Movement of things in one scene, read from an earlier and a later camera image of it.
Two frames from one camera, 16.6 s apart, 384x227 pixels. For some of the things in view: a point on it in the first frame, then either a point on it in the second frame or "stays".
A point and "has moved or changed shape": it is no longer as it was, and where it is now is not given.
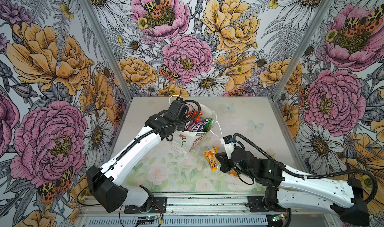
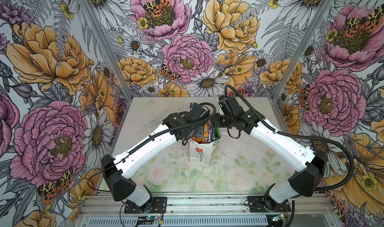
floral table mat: [165, 169] stays
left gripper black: [181, 127] to [200, 130]
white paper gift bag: [184, 141] has moved or changed shape
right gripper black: [223, 162] to [216, 121]
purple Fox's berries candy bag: [198, 126] has moved or changed shape
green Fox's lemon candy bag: [208, 125] has moved or changed shape
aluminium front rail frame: [234, 204] stays
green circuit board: [275, 218] stays
